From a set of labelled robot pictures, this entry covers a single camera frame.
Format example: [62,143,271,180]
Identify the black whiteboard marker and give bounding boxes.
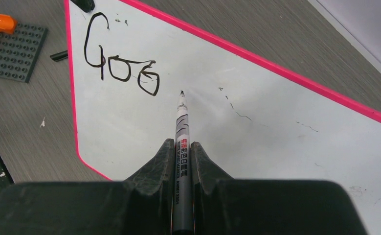
[172,91,194,235]

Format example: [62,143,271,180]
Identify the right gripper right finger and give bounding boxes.
[190,142,367,235]

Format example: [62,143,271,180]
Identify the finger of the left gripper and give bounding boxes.
[70,0,95,13]

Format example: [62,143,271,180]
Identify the pink framed whiteboard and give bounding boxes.
[64,0,381,235]

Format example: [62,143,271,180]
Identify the grey studded baseplate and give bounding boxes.
[0,23,48,83]

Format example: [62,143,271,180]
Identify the black marker cap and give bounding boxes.
[50,50,68,62]

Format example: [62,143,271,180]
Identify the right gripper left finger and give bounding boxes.
[0,139,175,235]

